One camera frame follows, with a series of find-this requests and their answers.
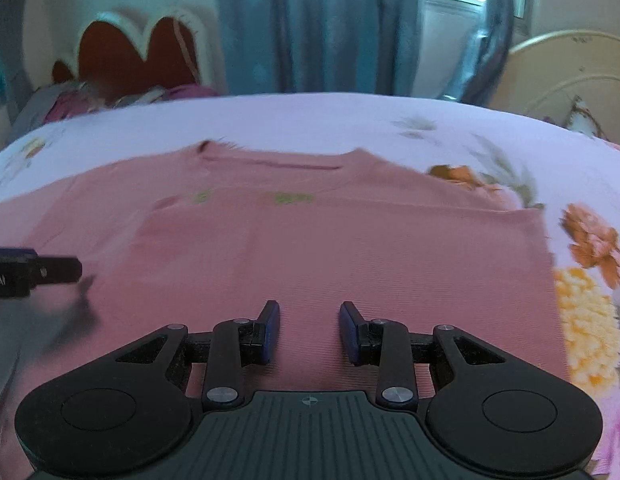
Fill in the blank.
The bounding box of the cream round headboard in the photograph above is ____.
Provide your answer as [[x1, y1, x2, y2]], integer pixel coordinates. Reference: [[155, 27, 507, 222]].
[[489, 30, 620, 142]]

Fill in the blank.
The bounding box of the blue curtain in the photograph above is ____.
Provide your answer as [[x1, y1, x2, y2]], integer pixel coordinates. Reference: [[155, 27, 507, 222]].
[[212, 0, 424, 97], [439, 0, 522, 105]]

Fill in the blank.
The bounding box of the lilac floral bedsheet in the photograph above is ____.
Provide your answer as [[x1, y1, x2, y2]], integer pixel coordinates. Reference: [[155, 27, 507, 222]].
[[0, 91, 620, 480]]

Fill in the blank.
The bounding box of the magenta pillow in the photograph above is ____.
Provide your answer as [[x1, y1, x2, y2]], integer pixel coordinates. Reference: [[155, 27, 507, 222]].
[[162, 85, 222, 103]]

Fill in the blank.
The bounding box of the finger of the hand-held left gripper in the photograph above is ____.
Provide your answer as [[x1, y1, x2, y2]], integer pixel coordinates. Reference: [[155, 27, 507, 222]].
[[36, 255, 84, 287]]

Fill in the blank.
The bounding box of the red heart-shaped headboard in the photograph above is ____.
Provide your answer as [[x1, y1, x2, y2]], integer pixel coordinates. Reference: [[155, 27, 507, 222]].
[[52, 6, 217, 99]]

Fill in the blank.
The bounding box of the grey cloth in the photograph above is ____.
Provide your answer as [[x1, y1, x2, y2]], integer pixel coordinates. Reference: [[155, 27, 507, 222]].
[[9, 84, 71, 133]]

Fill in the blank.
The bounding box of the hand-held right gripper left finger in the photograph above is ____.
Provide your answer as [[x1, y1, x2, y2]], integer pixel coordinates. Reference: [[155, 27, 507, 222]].
[[111, 300, 282, 411]]

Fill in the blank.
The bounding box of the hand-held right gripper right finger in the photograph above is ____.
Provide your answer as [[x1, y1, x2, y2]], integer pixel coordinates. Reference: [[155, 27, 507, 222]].
[[339, 301, 509, 409]]

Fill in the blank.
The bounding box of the white patterned pillow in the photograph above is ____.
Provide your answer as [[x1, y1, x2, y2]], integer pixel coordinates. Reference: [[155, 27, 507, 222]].
[[564, 95, 612, 140]]

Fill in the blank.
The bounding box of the pink ribbed shirt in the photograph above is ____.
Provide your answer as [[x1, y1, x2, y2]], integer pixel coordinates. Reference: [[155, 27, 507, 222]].
[[0, 140, 571, 480]]

